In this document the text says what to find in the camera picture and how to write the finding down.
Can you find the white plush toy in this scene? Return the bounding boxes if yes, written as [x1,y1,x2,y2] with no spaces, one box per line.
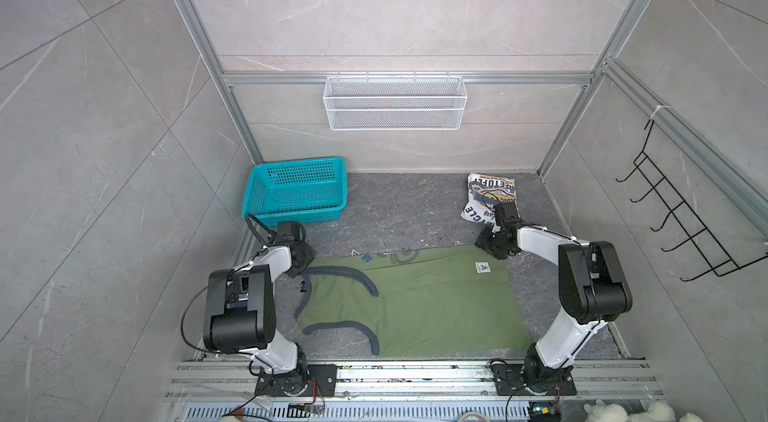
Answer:
[584,400,703,422]

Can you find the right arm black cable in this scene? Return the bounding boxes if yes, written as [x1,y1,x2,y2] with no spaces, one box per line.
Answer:
[488,199,607,422]

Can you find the white wire mesh shelf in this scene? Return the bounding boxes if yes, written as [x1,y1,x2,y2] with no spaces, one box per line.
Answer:
[323,76,468,131]

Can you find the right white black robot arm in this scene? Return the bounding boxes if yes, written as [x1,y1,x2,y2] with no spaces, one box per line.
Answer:
[475,202,633,395]

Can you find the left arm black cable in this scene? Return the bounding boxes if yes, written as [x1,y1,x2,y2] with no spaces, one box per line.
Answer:
[179,213,280,422]

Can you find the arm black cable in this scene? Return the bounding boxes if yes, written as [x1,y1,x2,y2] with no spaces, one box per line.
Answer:
[488,199,607,422]
[179,213,280,422]

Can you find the teal plastic basket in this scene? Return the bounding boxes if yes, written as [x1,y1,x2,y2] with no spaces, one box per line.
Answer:
[241,157,348,227]

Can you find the black wire hook rack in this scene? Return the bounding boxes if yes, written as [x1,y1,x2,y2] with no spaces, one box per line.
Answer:
[615,120,767,283]

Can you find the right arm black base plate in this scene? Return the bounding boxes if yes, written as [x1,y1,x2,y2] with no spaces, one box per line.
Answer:
[489,360,577,396]

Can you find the white tank top navy trim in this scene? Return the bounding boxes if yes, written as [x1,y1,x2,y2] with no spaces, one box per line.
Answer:
[461,173,517,225]

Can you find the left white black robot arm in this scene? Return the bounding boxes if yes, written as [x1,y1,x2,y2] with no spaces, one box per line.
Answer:
[202,213,316,393]

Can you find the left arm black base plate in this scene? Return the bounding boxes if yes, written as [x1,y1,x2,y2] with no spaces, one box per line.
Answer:
[255,364,339,398]

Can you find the green camouflage tank top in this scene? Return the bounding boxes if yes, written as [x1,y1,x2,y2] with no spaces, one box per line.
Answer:
[296,246,531,358]

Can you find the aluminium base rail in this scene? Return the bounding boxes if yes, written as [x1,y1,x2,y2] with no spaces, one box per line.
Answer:
[156,359,665,421]

